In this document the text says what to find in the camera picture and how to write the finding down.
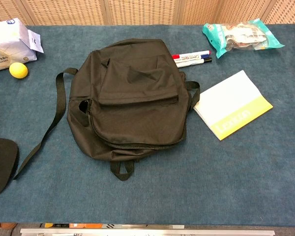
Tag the black fabric backpack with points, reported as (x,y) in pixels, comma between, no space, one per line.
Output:
(137,110)

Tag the yellow and white book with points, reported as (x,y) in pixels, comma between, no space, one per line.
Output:
(231,98)

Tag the black capped whiteboard marker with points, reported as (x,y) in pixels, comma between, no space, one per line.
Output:
(189,64)

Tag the red capped whiteboard marker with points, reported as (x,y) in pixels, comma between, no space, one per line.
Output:
(191,54)

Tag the blue capped whiteboard marker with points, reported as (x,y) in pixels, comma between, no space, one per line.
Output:
(204,56)

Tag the blue felt table cover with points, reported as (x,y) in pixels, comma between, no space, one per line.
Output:
(211,177)

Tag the wicker folding screen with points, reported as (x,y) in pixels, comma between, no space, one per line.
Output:
(142,11)

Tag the teal snack package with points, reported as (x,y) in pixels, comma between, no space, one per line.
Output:
(218,34)

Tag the yellow lemon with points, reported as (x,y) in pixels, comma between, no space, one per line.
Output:
(18,70)

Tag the black round pad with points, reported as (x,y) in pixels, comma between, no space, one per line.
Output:
(1,167)

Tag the white paper flour bag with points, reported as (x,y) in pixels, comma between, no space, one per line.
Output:
(9,41)

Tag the aluminium rail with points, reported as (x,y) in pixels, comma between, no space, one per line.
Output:
(147,232)

